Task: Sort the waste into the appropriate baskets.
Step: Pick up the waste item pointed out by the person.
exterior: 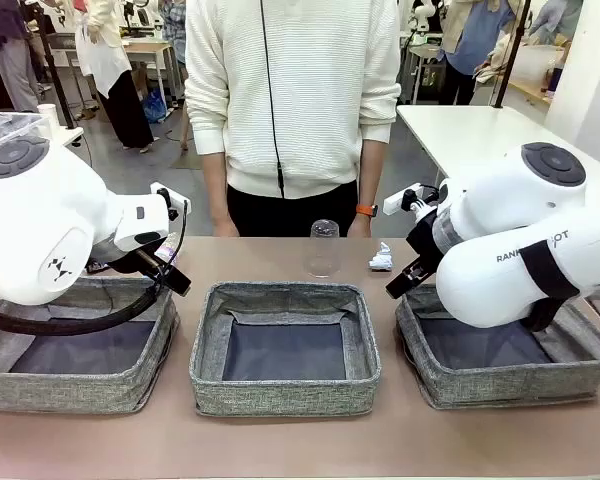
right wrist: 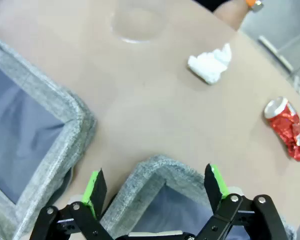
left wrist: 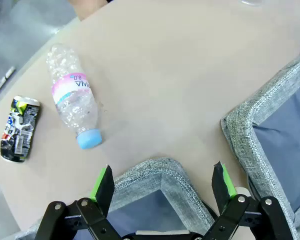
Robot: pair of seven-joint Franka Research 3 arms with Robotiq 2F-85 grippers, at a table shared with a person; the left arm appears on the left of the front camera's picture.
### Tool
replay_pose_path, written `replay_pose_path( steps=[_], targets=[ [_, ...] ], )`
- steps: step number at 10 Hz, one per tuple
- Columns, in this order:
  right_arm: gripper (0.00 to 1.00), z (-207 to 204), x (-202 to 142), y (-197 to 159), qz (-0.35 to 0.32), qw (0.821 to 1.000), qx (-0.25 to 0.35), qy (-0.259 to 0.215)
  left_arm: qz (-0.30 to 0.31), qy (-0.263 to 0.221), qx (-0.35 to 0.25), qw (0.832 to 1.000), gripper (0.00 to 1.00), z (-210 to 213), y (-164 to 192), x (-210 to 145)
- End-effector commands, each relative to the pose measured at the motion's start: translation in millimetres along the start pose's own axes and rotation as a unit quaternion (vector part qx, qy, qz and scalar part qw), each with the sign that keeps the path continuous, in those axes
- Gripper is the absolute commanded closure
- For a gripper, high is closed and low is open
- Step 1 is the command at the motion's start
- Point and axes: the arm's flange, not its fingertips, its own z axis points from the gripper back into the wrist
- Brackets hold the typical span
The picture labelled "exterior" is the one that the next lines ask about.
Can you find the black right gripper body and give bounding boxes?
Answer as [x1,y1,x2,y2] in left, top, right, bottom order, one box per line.
[404,209,447,275]

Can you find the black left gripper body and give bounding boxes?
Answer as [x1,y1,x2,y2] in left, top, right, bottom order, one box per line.
[87,247,154,276]

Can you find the person's right forearm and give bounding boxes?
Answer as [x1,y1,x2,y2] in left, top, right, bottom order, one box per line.
[199,152,231,226]

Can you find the person's left forearm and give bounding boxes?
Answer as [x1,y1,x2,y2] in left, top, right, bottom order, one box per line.
[357,137,386,211]

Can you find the person's left hand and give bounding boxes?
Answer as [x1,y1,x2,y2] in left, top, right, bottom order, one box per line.
[347,214,374,239]

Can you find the person's right hand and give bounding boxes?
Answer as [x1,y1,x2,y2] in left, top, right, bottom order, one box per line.
[212,217,241,239]

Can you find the clear plastic cup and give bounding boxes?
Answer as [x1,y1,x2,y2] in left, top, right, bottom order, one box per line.
[303,218,342,279]

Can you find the large white table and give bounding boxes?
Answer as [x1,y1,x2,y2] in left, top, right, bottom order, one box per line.
[395,104,600,201]

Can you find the black trousers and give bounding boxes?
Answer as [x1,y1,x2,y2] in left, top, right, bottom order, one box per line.
[226,179,360,239]

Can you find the grey fabric basket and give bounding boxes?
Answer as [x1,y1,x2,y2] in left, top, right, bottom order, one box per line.
[394,277,600,411]
[188,281,382,417]
[0,274,181,415]

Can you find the small white side table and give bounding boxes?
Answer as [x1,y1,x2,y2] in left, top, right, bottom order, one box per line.
[44,127,85,147]

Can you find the blue plastic bag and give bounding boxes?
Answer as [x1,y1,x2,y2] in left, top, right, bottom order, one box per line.
[142,90,169,125]

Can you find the white paper roll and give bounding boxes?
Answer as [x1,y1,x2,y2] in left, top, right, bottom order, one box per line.
[36,103,57,139]

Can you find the clear plastic storage box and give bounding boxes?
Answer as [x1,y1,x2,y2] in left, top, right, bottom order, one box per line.
[0,112,49,147]

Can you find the white knit sweater torso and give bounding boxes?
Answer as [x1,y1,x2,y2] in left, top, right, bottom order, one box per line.
[184,0,402,200]

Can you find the black tripod pole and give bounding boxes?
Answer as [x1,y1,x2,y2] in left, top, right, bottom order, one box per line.
[29,0,76,130]

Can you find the person in blue shirt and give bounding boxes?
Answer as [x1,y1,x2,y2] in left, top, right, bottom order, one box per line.
[439,0,519,106]

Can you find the black stand pole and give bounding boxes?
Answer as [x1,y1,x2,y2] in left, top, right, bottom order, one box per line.
[493,0,531,109]

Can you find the translucent white container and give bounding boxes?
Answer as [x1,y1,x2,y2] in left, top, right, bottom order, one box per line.
[509,44,566,86]

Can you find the woman in white top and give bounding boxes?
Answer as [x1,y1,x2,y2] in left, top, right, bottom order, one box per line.
[74,0,156,154]

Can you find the wooden top background desk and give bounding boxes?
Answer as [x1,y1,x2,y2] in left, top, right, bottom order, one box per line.
[122,42,184,109]

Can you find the person in grey trousers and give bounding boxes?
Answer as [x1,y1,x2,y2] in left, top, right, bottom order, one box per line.
[0,0,44,114]

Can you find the small white background robot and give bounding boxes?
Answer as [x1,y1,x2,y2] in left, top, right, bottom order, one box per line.
[412,2,434,31]

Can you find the person in plaid shirt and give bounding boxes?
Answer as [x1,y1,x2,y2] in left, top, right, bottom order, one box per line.
[159,0,189,151]

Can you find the person in grey-blue shirt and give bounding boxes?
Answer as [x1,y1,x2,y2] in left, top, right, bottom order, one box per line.
[527,0,584,46]

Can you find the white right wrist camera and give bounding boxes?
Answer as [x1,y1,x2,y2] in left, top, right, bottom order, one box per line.
[383,183,427,217]

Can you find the thin black dangling cable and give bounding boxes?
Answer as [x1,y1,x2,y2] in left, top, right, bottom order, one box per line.
[72,132,94,169]

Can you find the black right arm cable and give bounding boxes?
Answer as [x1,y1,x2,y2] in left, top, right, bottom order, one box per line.
[522,294,600,334]

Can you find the thin black hanging cable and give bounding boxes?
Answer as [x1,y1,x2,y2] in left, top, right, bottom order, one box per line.
[259,0,286,199]

